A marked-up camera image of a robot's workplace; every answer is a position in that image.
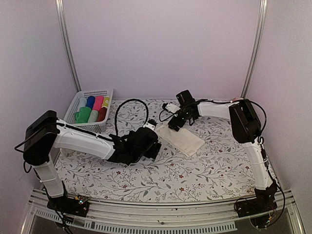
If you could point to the left aluminium frame post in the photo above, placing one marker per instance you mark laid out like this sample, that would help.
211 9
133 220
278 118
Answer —
66 43

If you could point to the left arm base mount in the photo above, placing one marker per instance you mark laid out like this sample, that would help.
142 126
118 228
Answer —
69 206

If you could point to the floral tablecloth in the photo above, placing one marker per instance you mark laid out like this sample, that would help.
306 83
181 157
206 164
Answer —
222 168

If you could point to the dark blue rolled towel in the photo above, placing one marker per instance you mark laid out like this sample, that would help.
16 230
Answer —
90 102

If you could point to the aluminium frame post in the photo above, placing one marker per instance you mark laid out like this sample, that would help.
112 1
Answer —
256 44
66 43

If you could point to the front aluminium rail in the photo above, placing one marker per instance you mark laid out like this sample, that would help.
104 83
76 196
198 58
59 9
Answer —
124 217

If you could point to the cream white towel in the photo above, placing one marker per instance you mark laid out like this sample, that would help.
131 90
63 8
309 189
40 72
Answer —
184 140

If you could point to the right aluminium frame post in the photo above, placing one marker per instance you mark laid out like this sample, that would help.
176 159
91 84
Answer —
256 44

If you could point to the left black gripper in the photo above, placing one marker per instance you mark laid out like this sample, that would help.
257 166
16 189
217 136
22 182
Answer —
154 151

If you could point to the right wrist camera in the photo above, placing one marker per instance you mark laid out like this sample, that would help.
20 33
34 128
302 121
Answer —
171 108

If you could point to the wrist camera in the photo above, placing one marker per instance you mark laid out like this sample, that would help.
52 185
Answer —
171 108
150 124

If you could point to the light blue rolled towel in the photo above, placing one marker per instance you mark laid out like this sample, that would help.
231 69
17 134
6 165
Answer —
82 103

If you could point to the pink rolled towel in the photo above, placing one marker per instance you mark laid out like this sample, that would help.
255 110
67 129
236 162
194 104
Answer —
98 103

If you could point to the maroon rolled towel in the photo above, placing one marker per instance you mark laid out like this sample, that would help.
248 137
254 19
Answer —
102 114

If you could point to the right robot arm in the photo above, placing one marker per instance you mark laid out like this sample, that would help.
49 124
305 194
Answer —
245 124

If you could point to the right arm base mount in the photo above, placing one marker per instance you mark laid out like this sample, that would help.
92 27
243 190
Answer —
256 207

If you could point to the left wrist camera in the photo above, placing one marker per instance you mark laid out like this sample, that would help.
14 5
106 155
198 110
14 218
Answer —
150 124

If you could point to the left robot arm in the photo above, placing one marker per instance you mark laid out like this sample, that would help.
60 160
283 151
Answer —
49 132

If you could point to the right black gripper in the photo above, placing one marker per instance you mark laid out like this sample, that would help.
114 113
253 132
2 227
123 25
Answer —
173 125

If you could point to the sage green rolled towel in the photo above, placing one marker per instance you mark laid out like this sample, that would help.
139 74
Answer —
93 116

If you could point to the patterned small bowl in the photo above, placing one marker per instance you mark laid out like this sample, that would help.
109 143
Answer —
237 98

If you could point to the white plastic basket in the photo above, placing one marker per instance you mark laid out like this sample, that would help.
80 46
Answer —
97 127

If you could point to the yellow-green dotted rolled towel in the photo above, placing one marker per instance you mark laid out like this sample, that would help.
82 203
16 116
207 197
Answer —
105 102

